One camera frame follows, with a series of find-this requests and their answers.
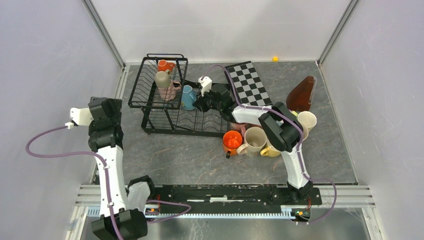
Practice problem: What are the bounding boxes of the orange cup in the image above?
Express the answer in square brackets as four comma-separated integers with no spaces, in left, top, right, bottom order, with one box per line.
[222,130,243,159]

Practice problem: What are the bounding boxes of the yellow cup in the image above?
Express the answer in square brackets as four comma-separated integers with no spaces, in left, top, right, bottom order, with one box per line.
[260,140,281,158]

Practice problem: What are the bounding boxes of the brown wedge object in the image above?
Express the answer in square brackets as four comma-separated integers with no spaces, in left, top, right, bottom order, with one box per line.
[286,76,316,112]

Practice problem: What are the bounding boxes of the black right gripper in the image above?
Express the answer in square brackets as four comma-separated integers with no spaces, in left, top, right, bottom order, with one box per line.
[192,86,223,113]

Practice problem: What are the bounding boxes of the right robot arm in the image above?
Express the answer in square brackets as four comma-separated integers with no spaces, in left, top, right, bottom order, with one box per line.
[190,83,313,204]

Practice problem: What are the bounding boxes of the yellow mug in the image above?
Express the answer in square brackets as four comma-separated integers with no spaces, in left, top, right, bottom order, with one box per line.
[291,110,317,132]

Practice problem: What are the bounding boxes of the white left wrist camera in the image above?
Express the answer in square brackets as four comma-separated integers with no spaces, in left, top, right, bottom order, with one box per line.
[65,107,94,129]

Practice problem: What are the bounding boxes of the black dish rack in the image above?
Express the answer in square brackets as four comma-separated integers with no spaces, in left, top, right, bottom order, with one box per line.
[141,83,230,138]

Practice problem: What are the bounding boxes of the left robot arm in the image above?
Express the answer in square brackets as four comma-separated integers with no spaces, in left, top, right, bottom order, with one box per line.
[88,97,157,240]

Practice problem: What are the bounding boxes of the beige mug in basket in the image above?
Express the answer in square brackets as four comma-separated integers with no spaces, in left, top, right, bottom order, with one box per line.
[154,70,172,89]

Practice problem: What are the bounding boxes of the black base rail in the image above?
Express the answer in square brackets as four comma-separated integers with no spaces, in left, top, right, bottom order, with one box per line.
[147,184,323,215]

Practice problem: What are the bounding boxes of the tan tall cup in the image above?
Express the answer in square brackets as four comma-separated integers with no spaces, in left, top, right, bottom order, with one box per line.
[302,124,309,141]

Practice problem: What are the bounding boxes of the black wire basket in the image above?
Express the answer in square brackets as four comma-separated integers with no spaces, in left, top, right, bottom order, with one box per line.
[128,53,188,109]

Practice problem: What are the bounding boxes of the blue cup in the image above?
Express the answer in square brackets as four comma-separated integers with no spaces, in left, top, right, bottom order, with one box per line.
[181,85,197,111]

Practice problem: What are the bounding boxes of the orange mug in basket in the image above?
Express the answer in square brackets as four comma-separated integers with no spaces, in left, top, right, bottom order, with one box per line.
[157,59,176,73]

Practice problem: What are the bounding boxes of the black white chessboard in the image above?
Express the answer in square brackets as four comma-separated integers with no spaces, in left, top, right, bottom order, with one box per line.
[225,61,272,106]

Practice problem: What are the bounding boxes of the pale pink mug in rack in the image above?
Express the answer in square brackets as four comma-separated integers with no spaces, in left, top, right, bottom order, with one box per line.
[158,81,182,101]

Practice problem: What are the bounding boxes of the pink floral mug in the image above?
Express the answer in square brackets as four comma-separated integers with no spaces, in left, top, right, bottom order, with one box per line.
[230,122,248,137]

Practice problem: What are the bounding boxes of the cream mug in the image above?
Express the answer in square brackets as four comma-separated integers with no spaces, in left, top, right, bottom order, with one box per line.
[236,127,268,157]

